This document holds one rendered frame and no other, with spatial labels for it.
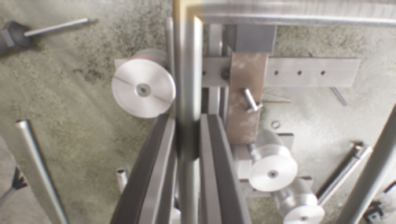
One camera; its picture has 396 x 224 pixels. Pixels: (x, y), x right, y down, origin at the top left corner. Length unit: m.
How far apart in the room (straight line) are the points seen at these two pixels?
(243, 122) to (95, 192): 0.30
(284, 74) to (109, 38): 0.20
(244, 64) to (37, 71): 0.25
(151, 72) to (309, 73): 0.16
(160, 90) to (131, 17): 0.11
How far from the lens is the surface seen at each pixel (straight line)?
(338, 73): 0.25
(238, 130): 0.20
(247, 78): 0.18
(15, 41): 0.29
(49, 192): 0.43
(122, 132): 0.30
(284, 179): 0.24
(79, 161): 0.37
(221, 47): 0.21
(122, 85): 0.17
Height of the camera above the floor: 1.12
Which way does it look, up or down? 63 degrees down
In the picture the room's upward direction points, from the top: 178 degrees clockwise
